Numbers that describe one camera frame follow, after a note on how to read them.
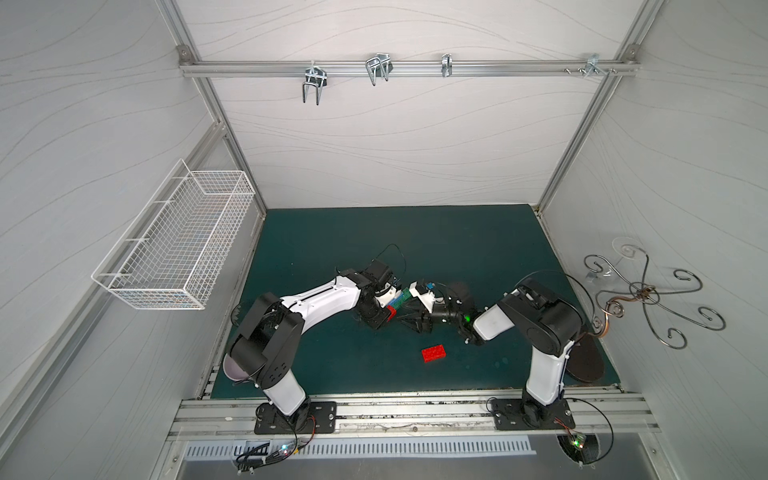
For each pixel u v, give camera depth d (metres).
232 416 0.75
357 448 0.70
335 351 0.88
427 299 0.80
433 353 0.82
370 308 0.74
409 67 0.78
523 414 0.66
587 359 0.82
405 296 0.82
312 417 0.73
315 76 0.78
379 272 0.72
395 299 0.82
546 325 0.50
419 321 0.80
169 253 0.69
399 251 0.82
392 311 0.90
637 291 0.63
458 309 0.75
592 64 0.76
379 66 0.76
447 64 0.78
